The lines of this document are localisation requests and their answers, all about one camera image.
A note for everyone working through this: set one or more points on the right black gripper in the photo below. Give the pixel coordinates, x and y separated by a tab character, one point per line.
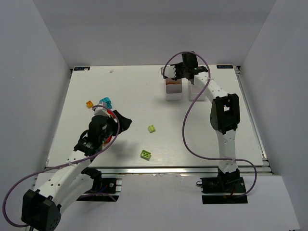
181	70

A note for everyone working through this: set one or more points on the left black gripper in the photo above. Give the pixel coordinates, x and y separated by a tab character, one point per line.
116	121

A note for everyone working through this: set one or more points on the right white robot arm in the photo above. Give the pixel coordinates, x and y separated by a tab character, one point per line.
224	118

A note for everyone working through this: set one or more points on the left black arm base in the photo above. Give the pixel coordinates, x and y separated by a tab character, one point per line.
104	188

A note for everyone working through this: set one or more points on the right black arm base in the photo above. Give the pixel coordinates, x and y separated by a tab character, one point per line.
225	188

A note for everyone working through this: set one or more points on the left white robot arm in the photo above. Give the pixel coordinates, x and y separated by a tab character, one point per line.
42	209

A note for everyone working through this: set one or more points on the left white sorting container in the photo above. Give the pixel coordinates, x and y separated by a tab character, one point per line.
173	92

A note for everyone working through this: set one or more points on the white sorting container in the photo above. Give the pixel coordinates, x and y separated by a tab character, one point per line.
193	92
173	92

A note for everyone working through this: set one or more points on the right white sorting container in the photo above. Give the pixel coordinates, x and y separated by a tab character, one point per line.
193	92

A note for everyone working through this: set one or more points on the pale green 2x2 lego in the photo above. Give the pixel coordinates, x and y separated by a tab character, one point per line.
151	128

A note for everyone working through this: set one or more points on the cyan arched lego brick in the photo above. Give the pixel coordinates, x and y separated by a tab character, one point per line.
106	102

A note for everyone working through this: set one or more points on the lime 2x2 lego brick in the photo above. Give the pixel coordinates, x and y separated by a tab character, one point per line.
145	155

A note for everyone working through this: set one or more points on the orange small lego brick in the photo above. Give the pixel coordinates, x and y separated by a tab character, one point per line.
89	104

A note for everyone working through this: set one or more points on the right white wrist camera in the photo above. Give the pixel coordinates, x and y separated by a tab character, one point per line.
168	72

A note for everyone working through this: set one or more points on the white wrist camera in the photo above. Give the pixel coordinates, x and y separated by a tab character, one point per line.
168	72
101	110

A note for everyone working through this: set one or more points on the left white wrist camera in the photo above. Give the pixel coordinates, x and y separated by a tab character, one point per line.
101	110

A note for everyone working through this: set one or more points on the aluminium table rail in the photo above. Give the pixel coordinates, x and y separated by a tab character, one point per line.
262	169

